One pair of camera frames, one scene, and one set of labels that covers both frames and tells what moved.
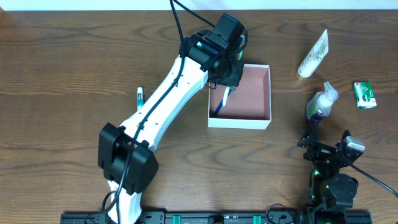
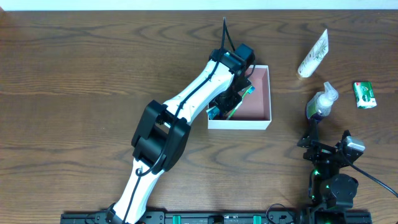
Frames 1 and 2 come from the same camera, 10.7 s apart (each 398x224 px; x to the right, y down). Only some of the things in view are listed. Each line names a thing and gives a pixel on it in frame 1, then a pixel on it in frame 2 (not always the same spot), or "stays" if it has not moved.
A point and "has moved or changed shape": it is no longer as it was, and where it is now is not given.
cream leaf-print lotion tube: (314, 57) stays
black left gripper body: (229, 77) → (226, 101)
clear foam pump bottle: (321, 104) stays
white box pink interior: (249, 107) stays
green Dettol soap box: (364, 94) stays
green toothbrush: (240, 54) has moved or changed shape
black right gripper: (321, 150) stays
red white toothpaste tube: (140, 98) → (212, 112)
